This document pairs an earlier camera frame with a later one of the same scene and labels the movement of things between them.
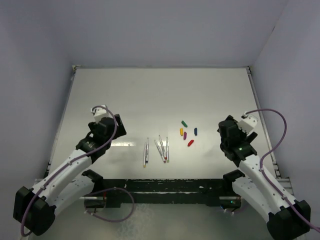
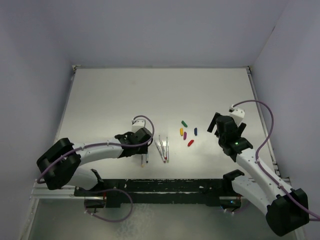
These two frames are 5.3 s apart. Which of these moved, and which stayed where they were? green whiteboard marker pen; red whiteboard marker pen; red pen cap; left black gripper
Moved: left black gripper
Stayed: red pen cap; red whiteboard marker pen; green whiteboard marker pen
